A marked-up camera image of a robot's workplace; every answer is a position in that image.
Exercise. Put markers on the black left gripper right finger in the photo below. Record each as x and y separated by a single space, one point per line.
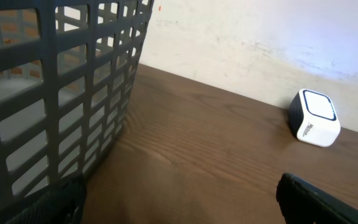
301 202

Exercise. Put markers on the grey plastic shopping basket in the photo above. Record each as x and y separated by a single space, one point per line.
67 69

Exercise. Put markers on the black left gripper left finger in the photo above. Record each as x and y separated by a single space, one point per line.
60 202

